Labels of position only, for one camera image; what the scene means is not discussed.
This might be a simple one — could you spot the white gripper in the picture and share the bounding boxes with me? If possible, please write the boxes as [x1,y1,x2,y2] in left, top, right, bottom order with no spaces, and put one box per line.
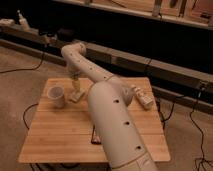
[68,66,81,93]

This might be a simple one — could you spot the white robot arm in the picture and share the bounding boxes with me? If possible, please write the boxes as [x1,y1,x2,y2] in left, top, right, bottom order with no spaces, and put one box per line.
[61,42,158,171]

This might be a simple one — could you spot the white ceramic cup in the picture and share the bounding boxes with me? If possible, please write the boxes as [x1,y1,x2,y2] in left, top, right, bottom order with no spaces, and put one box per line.
[47,86,65,108]

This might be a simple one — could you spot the black box on ledge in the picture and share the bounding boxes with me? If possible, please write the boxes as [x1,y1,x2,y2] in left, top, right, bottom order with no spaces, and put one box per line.
[57,28,74,42]

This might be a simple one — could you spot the white spray bottle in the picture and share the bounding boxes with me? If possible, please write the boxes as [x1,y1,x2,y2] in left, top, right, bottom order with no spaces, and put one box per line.
[17,11,30,31]

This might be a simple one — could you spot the black floor cable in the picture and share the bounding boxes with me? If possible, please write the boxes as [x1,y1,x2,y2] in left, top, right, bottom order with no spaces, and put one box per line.
[0,43,48,75]

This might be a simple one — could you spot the black cables at right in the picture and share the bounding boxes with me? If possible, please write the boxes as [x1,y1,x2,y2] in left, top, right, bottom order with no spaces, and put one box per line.
[156,84,213,171]

